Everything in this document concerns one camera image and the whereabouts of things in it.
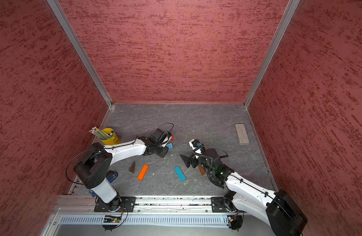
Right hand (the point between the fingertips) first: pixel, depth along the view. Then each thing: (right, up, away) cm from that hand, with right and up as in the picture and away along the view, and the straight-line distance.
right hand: (186, 153), depth 80 cm
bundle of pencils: (-52, +10, +6) cm, 54 cm away
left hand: (-15, -2, +11) cm, 19 cm away
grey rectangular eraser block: (+39, +8, +20) cm, 45 cm away
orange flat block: (-26, -13, +5) cm, 30 cm away
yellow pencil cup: (-46, +6, +9) cm, 47 cm away
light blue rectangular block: (-11, +1, +13) cm, 17 cm away
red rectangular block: (-9, +6, +15) cm, 18 cm away
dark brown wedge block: (-33, -10, +7) cm, 35 cm away
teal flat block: (-4, -13, +4) cm, 14 cm away
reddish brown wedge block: (+9, -12, +5) cm, 16 cm away
